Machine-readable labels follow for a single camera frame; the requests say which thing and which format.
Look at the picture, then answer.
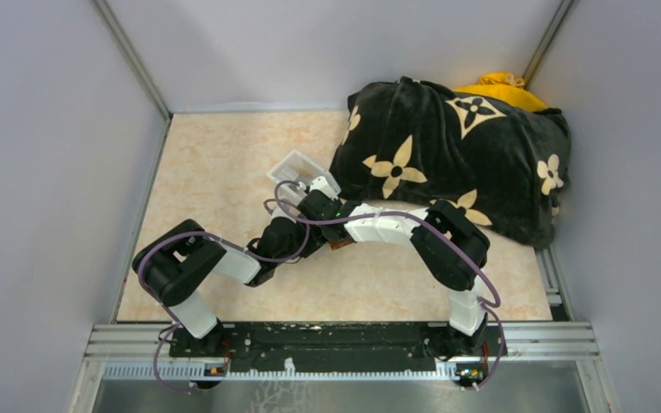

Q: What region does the yellow cloth bundle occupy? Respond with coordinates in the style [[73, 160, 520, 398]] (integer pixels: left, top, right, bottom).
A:
[[454, 72, 549, 112]]

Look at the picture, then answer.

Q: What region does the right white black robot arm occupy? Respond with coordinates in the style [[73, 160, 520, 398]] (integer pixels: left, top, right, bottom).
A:
[[299, 189, 490, 354]]

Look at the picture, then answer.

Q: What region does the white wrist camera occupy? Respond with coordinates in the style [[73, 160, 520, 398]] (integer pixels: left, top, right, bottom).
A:
[[308, 176, 341, 200], [270, 206, 296, 223]]

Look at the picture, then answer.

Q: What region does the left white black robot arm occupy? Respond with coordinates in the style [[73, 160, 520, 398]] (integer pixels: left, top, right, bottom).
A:
[[132, 217, 327, 356]]

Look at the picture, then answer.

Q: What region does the brown leather card holder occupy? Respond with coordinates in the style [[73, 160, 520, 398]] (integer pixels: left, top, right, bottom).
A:
[[329, 239, 355, 250]]

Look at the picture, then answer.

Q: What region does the white translucent plastic card box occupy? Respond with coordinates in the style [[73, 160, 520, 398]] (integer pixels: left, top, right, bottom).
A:
[[266, 150, 341, 194]]

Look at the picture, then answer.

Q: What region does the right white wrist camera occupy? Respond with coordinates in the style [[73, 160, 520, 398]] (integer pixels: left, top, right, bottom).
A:
[[308, 176, 341, 200]]

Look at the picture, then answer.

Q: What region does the black floral plush blanket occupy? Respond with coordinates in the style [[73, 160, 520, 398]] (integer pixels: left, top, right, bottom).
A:
[[330, 77, 571, 249]]

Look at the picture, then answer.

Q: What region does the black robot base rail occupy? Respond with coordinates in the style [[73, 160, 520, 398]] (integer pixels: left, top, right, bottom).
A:
[[169, 318, 508, 373]]

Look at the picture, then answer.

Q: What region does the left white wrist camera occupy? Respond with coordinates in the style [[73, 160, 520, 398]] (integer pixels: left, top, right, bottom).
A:
[[270, 206, 296, 223]]

